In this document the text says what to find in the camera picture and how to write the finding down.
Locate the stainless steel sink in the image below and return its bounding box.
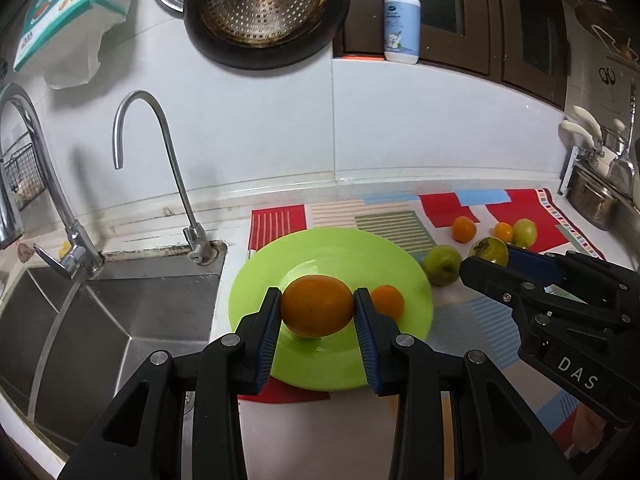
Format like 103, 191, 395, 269
1, 256, 224, 454

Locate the small green fruit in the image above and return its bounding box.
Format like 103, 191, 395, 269
469, 236, 509, 266

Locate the white knife handle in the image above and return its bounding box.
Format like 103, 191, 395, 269
560, 120, 597, 152
572, 105, 602, 142

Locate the brass perforated strainer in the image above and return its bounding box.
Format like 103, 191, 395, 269
202, 0, 328, 48

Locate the white knife handle upper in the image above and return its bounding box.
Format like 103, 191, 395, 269
572, 105, 602, 142

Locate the colourful patchwork table mat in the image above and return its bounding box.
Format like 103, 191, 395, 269
229, 188, 605, 454

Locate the steel pot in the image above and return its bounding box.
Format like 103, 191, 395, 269
568, 167, 620, 231

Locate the white blue soap bottle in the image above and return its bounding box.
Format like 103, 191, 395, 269
383, 0, 421, 65

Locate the person right hand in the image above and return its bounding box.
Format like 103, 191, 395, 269
572, 403, 606, 453

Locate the small orange back right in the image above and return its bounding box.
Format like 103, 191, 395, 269
492, 222, 514, 244

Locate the wire sponge basket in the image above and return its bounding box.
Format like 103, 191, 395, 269
3, 138, 46, 211

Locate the dark wooden window frame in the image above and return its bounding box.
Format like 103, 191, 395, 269
332, 0, 572, 111

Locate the large chrome faucet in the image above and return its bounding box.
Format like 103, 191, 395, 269
1, 84, 104, 280

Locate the large yellow-green fruit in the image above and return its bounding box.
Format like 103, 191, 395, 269
512, 218, 537, 249

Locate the orange small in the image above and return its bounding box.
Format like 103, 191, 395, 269
370, 285, 405, 322

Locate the large orange front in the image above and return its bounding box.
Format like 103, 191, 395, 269
281, 274, 354, 338

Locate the green apple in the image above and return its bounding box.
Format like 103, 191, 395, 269
423, 245, 462, 287

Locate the paper towel box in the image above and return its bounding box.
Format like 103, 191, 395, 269
13, 0, 131, 90

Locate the steel ladle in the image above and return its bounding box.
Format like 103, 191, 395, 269
608, 80, 637, 197

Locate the green plate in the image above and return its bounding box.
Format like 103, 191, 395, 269
228, 228, 434, 391

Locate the black frying pan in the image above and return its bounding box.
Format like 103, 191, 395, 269
183, 0, 349, 70

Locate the white knife handle lower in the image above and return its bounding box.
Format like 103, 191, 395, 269
560, 120, 597, 152

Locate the thin gooseneck faucet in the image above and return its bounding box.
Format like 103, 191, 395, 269
112, 90, 217, 266

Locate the orange back left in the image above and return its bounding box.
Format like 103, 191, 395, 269
450, 216, 477, 244

